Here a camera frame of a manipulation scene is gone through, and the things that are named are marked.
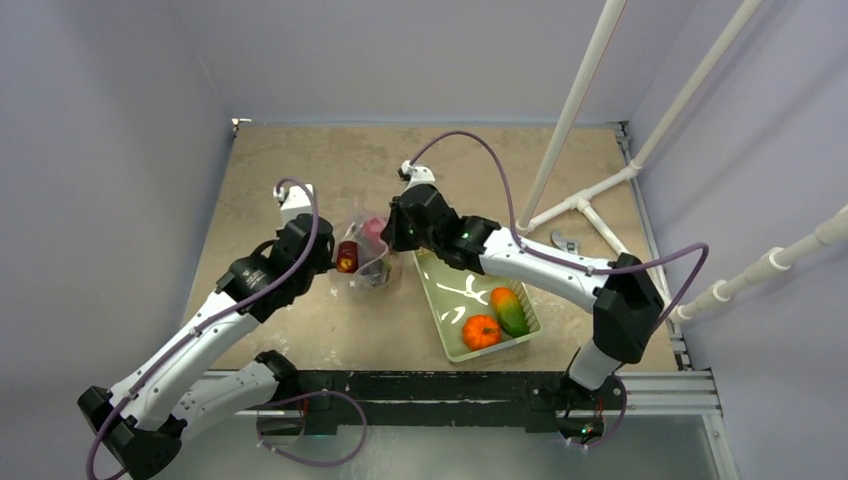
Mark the black base frame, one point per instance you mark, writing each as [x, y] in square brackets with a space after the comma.
[535, 401]

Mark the red tomato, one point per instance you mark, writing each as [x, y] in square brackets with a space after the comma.
[370, 232]

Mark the white pipe frame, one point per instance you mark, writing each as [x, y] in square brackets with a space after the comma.
[774, 262]

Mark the clear pink zip bag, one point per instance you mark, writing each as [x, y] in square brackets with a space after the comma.
[379, 269]

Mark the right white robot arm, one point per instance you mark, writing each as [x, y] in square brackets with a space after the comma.
[623, 301]

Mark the metal adjustable wrench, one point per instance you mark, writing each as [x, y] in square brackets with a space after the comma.
[566, 244]

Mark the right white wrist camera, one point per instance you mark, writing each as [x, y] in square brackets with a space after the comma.
[413, 175]

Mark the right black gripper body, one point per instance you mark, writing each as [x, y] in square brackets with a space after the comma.
[395, 229]

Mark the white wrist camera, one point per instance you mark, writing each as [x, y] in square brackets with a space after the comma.
[293, 201]
[413, 175]

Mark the green plastic basket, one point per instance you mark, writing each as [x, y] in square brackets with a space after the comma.
[455, 296]

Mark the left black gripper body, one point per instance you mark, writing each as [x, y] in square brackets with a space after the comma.
[306, 280]

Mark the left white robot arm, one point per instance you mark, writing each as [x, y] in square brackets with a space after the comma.
[144, 419]

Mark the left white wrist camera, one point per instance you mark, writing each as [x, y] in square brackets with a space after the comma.
[293, 201]

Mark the small orange pumpkin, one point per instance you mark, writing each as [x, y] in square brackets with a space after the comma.
[480, 332]

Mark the dark red apple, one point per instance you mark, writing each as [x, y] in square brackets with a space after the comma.
[347, 257]

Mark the green orange mango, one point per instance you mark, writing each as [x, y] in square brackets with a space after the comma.
[509, 312]

